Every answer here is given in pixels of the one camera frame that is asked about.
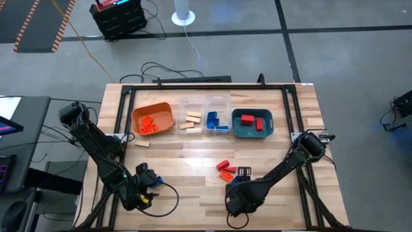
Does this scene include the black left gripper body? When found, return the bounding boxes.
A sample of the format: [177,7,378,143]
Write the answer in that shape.
[133,162,153,211]

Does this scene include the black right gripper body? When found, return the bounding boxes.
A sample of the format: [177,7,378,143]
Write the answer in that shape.
[225,180,268,217]

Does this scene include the dark teal plastic bin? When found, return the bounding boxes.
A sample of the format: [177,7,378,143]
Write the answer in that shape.
[231,108,275,139]

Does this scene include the clear plastic bin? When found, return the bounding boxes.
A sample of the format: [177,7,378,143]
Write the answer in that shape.
[178,95,207,135]
[204,94,232,135]

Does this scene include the orange plastic bin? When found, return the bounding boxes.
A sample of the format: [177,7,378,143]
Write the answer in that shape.
[131,101,175,137]

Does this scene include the black power strip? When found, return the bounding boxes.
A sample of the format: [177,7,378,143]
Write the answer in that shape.
[151,75,232,84]

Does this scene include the black side desk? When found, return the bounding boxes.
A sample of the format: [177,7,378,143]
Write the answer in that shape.
[0,95,52,195]

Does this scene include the black computer mouse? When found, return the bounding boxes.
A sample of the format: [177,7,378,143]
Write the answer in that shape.
[0,200,27,232]

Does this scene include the backlit keyboard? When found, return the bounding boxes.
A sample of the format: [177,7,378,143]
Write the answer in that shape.
[0,154,17,195]

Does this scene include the computer screen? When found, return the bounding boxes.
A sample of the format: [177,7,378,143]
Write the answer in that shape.
[0,115,24,137]

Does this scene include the white sheet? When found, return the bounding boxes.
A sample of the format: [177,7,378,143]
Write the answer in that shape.
[0,96,22,121]

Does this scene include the black equipment case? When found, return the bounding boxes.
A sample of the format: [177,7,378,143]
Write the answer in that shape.
[89,0,149,42]

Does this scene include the black floor equipment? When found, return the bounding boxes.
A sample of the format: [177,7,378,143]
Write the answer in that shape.
[379,89,412,133]

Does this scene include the white round-base stand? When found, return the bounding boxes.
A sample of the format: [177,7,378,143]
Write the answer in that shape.
[171,0,196,27]

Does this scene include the red electronic device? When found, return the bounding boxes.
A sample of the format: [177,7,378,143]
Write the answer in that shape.
[95,0,129,12]

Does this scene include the black hazard-striped floor mat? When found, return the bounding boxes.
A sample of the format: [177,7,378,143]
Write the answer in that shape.
[0,0,77,53]

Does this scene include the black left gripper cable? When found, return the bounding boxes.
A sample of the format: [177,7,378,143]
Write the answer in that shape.
[138,182,180,218]

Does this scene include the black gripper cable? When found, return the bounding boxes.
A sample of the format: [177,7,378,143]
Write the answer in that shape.
[138,182,180,218]
[226,211,249,230]

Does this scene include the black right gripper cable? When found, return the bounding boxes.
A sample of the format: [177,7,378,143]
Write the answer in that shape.
[226,211,249,230]

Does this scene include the black aluminium table frame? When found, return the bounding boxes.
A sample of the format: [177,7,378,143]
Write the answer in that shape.
[73,73,350,231]

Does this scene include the black floor cables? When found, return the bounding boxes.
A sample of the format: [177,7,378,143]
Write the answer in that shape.
[119,61,205,84]

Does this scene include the white power cable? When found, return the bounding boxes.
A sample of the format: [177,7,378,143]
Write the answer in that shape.
[182,24,203,73]

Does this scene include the yellow floor cable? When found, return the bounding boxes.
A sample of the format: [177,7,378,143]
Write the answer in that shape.
[50,0,115,82]

